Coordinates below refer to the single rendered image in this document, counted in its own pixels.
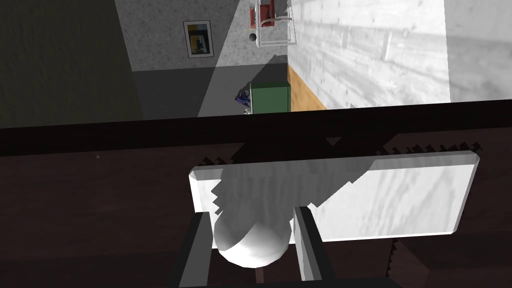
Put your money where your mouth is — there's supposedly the green cabinet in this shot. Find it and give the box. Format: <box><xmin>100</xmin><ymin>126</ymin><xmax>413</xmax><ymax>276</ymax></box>
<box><xmin>248</xmin><ymin>81</ymin><xmax>292</xmax><ymax>115</ymax></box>

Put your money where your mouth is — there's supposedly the dark brown cabinet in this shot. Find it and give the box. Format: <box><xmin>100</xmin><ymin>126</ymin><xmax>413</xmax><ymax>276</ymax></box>
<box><xmin>0</xmin><ymin>99</ymin><xmax>512</xmax><ymax>288</ymax></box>

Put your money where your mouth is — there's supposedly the white round knob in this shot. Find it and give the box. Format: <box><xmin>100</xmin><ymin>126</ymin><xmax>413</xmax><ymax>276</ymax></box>
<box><xmin>212</xmin><ymin>199</ymin><xmax>293</xmax><ymax>269</ymax></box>

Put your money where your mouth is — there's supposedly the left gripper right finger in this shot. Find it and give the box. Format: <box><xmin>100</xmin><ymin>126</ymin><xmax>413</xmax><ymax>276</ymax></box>
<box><xmin>293</xmin><ymin>205</ymin><xmax>337</xmax><ymax>283</ymax></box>

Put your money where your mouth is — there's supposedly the framed yellow picture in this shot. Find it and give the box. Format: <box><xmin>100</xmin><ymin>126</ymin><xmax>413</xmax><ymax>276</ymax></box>
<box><xmin>183</xmin><ymin>19</ymin><xmax>215</xmax><ymax>59</ymax></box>

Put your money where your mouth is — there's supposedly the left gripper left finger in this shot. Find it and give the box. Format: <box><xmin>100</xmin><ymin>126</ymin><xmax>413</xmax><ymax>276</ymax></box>
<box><xmin>167</xmin><ymin>211</ymin><xmax>215</xmax><ymax>288</ymax></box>

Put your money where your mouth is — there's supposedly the white shelf with red items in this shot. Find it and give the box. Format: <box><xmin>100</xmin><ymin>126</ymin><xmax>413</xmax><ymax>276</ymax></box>
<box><xmin>247</xmin><ymin>0</ymin><xmax>298</xmax><ymax>48</ymax></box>

